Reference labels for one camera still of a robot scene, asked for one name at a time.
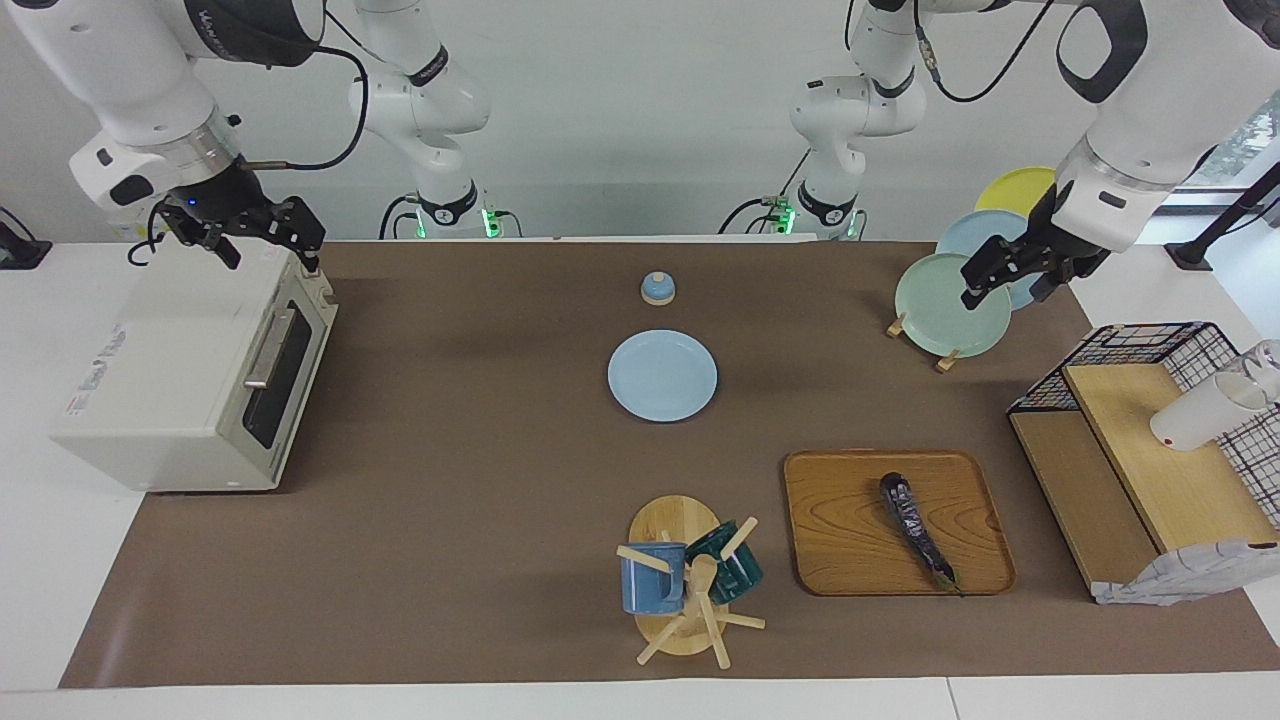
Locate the white crumpled shelf wrap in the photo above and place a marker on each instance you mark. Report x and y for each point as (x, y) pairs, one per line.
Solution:
(1180, 575)

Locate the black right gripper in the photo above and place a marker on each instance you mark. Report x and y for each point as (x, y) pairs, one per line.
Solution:
(235, 205)

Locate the blue mug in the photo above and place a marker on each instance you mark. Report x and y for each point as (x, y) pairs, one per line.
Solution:
(650, 590)

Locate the yellow plate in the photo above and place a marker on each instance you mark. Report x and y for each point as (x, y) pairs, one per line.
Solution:
(1020, 188)

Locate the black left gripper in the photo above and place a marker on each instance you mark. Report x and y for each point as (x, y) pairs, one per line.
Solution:
(1072, 240)

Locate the brown table mat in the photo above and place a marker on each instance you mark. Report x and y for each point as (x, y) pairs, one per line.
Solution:
(500, 550)

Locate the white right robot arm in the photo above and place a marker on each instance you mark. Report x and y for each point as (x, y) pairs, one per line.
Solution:
(130, 70)

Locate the dark purple eggplant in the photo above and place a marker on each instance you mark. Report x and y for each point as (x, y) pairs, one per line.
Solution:
(915, 525)

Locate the dark green mug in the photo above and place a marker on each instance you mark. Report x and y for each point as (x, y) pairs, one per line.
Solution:
(735, 575)

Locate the large light blue plate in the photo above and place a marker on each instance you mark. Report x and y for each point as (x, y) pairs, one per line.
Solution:
(965, 238)

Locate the small light blue plate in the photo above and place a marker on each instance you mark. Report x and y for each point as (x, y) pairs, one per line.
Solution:
(662, 375)

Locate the cream toaster oven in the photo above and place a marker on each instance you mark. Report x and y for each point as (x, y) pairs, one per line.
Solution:
(160, 350)

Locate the white cup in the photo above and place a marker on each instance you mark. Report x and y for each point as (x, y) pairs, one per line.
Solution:
(1205, 410)

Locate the wooden plate rack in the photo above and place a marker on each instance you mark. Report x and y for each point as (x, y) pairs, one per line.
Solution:
(946, 360)

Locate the pale green plate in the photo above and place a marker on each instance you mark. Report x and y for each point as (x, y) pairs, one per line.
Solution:
(940, 310)

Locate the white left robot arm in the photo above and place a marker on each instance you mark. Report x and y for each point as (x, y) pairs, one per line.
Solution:
(1150, 100)

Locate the wooden mug tree stand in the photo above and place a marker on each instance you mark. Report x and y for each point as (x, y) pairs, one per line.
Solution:
(672, 520)

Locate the clear glass cup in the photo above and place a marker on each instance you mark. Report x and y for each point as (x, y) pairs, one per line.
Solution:
(1265, 365)

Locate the black desk clamp base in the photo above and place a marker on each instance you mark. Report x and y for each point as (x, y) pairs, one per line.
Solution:
(20, 252)

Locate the wooden serving tray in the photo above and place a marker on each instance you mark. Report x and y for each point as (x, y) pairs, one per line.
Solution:
(840, 530)

